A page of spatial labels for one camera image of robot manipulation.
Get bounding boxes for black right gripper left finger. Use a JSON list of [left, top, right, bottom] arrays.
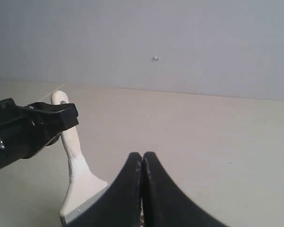
[[66, 152, 142, 227]]

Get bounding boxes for small white wall fixture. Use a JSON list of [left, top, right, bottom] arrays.
[[152, 55, 160, 61]]

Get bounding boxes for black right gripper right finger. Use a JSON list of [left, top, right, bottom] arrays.
[[142, 152, 225, 227]]

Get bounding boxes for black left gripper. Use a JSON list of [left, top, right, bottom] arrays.
[[0, 98, 79, 169]]

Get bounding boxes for white wooden paint brush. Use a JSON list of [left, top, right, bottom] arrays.
[[50, 90, 109, 227]]

